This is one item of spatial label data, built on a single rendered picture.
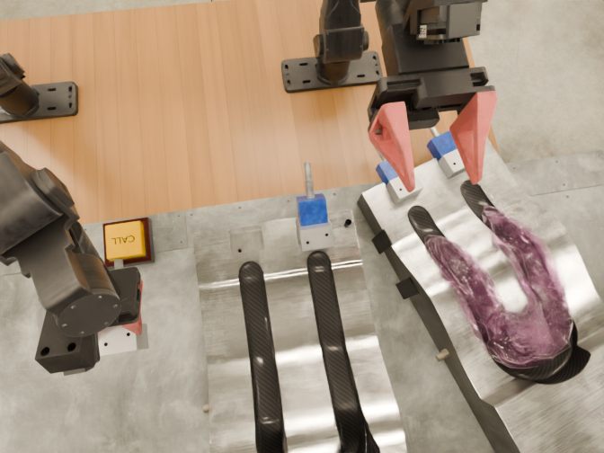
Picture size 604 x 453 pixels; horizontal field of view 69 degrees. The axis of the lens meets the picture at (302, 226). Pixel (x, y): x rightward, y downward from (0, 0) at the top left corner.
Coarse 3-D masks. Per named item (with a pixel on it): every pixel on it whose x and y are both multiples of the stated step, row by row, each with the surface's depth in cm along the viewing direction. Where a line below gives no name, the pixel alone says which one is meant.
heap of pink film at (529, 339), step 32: (512, 224) 72; (448, 256) 69; (512, 256) 69; (544, 256) 68; (480, 288) 65; (544, 288) 69; (480, 320) 66; (512, 320) 68; (544, 320) 67; (512, 352) 67; (544, 352) 67
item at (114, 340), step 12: (120, 264) 63; (144, 324) 63; (108, 336) 59; (120, 336) 59; (132, 336) 59; (144, 336) 62; (108, 348) 58; (120, 348) 58; (132, 348) 58; (144, 348) 61
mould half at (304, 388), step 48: (288, 240) 70; (336, 240) 70; (288, 288) 68; (336, 288) 69; (240, 336) 67; (288, 336) 67; (240, 384) 64; (288, 384) 63; (384, 384) 63; (240, 432) 59; (288, 432) 59; (336, 432) 59; (384, 432) 59
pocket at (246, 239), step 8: (232, 232) 72; (240, 232) 72; (248, 232) 73; (256, 232) 73; (232, 240) 72; (240, 240) 73; (248, 240) 73; (256, 240) 73; (232, 248) 72; (240, 248) 72; (248, 248) 72; (256, 248) 72
